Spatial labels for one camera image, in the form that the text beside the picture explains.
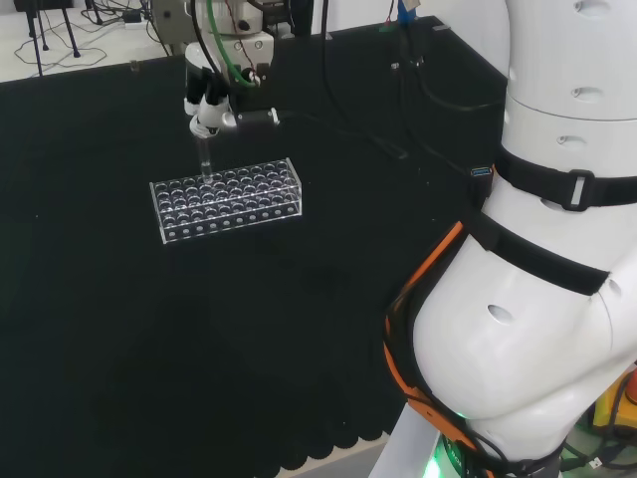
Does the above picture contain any grey metal case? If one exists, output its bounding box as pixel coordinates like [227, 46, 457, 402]
[150, 0, 190, 49]

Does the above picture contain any clear glass test tube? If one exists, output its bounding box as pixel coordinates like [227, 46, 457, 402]
[195, 134, 216, 184]

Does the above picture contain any black post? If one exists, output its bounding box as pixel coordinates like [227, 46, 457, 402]
[290, 0, 315, 37]

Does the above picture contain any blue connector plug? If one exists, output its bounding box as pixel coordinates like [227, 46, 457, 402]
[377, 0, 420, 34]

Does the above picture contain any black cable with blue plug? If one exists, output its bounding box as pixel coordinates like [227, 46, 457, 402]
[469, 165, 495, 198]

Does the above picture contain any yellow stop button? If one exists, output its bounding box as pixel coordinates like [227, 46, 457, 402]
[590, 365, 637, 434]

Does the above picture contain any black bench cloth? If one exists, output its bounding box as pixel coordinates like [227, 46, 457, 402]
[0, 14, 510, 473]

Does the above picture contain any clear plastic test tube rack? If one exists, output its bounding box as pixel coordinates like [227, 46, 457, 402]
[148, 157, 305, 246]

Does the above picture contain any pale board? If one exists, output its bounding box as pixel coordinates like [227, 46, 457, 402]
[366, 401, 447, 478]

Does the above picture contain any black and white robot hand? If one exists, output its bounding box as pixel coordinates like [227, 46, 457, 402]
[182, 32, 276, 139]

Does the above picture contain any black tripod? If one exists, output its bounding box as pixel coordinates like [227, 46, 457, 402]
[13, 0, 81, 79]

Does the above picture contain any green cable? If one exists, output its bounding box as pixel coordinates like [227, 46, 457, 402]
[205, 0, 264, 92]

